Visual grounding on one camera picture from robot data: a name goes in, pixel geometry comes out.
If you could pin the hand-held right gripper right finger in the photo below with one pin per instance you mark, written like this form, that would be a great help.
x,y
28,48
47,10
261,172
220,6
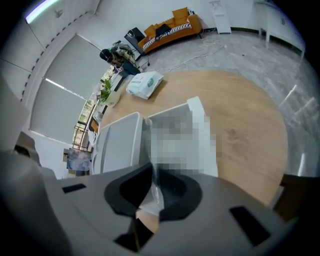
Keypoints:
x,y
182,197

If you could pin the white standing board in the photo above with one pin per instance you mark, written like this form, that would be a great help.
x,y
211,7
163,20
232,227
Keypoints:
x,y
221,17

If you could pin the dark brown chair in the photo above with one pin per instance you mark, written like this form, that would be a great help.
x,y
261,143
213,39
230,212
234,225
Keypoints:
x,y
291,197

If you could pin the yellow cushion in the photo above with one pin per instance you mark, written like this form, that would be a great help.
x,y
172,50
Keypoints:
x,y
180,14

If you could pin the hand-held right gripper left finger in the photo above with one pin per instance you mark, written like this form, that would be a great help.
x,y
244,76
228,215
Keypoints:
x,y
125,193

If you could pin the white table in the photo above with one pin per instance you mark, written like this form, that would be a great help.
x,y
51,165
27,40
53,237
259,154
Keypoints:
x,y
282,27

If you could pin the black flat panel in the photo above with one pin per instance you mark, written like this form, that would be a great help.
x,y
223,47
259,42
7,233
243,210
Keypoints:
x,y
133,37

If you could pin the black bag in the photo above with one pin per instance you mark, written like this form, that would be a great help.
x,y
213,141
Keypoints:
x,y
162,29

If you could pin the potted green plant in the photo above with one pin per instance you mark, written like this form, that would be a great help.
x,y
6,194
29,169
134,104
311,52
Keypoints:
x,y
107,92

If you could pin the ceiling light strip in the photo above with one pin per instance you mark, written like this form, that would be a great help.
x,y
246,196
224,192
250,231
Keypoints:
x,y
37,11

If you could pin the white plastic bag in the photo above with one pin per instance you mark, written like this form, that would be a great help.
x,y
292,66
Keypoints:
x,y
143,83

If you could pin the grey framed picture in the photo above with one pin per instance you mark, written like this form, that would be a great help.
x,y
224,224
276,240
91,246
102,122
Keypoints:
x,y
78,161

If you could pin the black-and-white striped blanket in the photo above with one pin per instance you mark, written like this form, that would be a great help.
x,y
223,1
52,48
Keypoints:
x,y
178,28

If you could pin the grey roller blind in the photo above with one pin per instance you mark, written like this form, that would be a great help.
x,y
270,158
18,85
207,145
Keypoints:
x,y
77,65
56,112

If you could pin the orange sofa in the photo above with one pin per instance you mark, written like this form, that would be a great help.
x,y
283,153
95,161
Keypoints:
x,y
172,35

